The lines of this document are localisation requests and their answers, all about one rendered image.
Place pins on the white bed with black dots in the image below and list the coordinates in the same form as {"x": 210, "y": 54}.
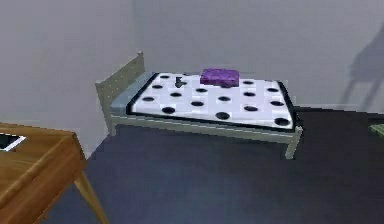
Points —
{"x": 213, "y": 103}

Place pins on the small dark grey object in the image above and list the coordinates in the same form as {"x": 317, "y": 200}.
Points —
{"x": 179, "y": 82}

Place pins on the purple pillow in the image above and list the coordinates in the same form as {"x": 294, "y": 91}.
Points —
{"x": 220, "y": 77}

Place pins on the brown wooden table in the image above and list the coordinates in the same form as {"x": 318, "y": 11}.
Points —
{"x": 36, "y": 166}

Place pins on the black tablet with white edge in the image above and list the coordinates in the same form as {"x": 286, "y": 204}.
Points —
{"x": 9, "y": 141}

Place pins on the green striped object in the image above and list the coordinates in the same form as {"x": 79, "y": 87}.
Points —
{"x": 378, "y": 129}

